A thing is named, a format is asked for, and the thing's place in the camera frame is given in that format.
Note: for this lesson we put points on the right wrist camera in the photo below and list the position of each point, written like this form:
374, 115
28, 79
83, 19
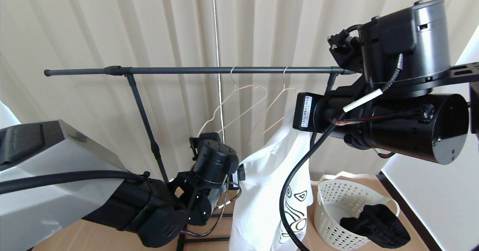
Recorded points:
346, 52

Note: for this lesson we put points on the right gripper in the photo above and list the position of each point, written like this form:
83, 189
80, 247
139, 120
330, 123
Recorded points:
404, 131

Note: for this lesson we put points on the black garment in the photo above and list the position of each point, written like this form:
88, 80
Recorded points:
374, 225

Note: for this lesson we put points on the pink clothes hanger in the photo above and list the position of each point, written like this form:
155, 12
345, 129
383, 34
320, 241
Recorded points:
284, 82
209, 119

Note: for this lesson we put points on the white laundry basket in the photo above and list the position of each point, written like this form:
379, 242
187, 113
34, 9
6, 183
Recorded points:
336, 198

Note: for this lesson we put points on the black clothes rack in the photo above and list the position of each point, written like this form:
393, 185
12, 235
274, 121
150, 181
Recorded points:
168, 70

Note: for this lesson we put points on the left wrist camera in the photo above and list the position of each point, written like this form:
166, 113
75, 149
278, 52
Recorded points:
196, 146

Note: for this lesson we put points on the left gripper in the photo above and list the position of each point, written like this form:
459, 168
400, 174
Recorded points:
204, 210

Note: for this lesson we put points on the beige curtain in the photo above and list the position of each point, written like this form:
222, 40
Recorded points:
75, 26

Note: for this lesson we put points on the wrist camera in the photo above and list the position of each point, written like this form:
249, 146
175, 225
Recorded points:
196, 146
346, 52

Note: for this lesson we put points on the white printed t-shirt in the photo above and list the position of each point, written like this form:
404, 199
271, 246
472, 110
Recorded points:
258, 191

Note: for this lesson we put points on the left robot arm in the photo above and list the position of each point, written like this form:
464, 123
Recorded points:
56, 150

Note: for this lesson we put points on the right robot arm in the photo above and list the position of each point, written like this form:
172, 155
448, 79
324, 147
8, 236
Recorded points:
404, 49

